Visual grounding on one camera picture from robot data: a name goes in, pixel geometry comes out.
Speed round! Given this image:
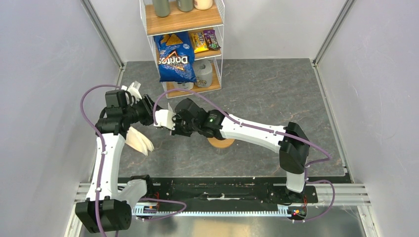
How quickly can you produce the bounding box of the purple cable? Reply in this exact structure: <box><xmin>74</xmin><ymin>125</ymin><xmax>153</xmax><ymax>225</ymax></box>
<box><xmin>80</xmin><ymin>84</ymin><xmax>188</xmax><ymax>237</ymax></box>
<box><xmin>152</xmin><ymin>88</ymin><xmax>336</xmax><ymax>224</ymax></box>

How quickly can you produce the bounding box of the white wire shelf rack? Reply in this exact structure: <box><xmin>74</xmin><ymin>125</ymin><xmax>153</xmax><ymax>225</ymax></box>
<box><xmin>140</xmin><ymin>0</ymin><xmax>225</xmax><ymax>98</ymax></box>

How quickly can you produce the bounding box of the grey slotted cable duct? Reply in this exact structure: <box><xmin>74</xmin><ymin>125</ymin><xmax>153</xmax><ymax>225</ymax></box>
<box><xmin>132</xmin><ymin>202</ymin><xmax>306</xmax><ymax>218</ymax></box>

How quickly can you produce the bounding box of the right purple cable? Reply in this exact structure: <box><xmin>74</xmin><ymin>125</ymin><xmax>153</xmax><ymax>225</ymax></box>
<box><xmin>152</xmin><ymin>88</ymin><xmax>336</xmax><ymax>224</ymax></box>

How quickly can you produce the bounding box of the cream lotion bottle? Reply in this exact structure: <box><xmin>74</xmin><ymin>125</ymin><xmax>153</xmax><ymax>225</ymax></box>
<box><xmin>194</xmin><ymin>0</ymin><xmax>213</xmax><ymax>10</ymax></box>

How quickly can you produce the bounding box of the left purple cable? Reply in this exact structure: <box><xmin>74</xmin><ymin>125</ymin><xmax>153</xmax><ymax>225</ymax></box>
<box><xmin>80</xmin><ymin>84</ymin><xmax>188</xmax><ymax>237</ymax></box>

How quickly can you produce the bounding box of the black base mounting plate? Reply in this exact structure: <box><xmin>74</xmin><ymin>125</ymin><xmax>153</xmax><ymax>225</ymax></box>
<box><xmin>118</xmin><ymin>176</ymin><xmax>352</xmax><ymax>213</ymax></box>

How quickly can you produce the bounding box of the aluminium frame post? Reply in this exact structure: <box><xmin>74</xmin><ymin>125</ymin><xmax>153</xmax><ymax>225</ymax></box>
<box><xmin>312</xmin><ymin>0</ymin><xmax>356</xmax><ymax>67</ymax></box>
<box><xmin>81</xmin><ymin>0</ymin><xmax>125</xmax><ymax>70</ymax></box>

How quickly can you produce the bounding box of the white paper roll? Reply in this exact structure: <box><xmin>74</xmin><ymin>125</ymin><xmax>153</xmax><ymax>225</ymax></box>
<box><xmin>172</xmin><ymin>82</ymin><xmax>195</xmax><ymax>92</ymax></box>

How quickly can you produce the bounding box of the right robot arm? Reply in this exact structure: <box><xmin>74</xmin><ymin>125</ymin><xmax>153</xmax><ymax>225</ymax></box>
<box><xmin>168</xmin><ymin>98</ymin><xmax>310</xmax><ymax>202</ymax></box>

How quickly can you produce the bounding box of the left aluminium frame post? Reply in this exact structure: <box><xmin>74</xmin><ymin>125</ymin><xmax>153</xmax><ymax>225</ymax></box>
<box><xmin>81</xmin><ymin>0</ymin><xmax>125</xmax><ymax>70</ymax></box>

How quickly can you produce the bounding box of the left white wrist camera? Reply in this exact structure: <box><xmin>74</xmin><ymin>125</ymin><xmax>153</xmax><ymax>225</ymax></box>
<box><xmin>121</xmin><ymin>81</ymin><xmax>143</xmax><ymax>103</ymax></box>

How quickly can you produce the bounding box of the round wooden dripper stand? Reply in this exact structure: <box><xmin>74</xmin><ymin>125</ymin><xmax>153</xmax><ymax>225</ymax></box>
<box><xmin>207</xmin><ymin>138</ymin><xmax>235</xmax><ymax>149</ymax></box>

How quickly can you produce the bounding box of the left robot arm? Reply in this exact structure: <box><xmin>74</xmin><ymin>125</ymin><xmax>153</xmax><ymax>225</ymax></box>
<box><xmin>75</xmin><ymin>88</ymin><xmax>155</xmax><ymax>236</ymax></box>

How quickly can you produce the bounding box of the dark candy bag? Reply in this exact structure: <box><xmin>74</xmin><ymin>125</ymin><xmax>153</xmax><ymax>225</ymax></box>
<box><xmin>203</xmin><ymin>30</ymin><xmax>221</xmax><ymax>51</ymax></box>

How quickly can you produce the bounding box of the blue Doritos chip bag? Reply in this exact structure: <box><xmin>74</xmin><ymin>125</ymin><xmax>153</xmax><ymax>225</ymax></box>
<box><xmin>153</xmin><ymin>31</ymin><xmax>196</xmax><ymax>82</ymax></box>

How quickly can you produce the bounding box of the coffee filter paper pack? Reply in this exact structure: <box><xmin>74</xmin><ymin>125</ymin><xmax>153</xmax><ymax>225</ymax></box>
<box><xmin>125</xmin><ymin>126</ymin><xmax>154</xmax><ymax>156</ymax></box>

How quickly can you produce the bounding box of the right aluminium frame post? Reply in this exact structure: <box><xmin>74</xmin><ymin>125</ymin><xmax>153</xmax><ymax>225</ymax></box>
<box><xmin>312</xmin><ymin>0</ymin><xmax>356</xmax><ymax>67</ymax></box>

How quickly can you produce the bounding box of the clear glass cup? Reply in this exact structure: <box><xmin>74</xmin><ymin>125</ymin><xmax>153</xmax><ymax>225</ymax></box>
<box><xmin>213</xmin><ymin>148</ymin><xmax>230</xmax><ymax>156</ymax></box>

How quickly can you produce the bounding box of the green pump bottle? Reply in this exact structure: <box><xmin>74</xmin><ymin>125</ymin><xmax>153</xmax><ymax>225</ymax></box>
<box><xmin>152</xmin><ymin>0</ymin><xmax>171</xmax><ymax>18</ymax></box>

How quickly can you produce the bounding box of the yellow candy bag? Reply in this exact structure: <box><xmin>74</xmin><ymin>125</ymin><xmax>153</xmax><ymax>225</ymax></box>
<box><xmin>190</xmin><ymin>32</ymin><xmax>209</xmax><ymax>54</ymax></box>

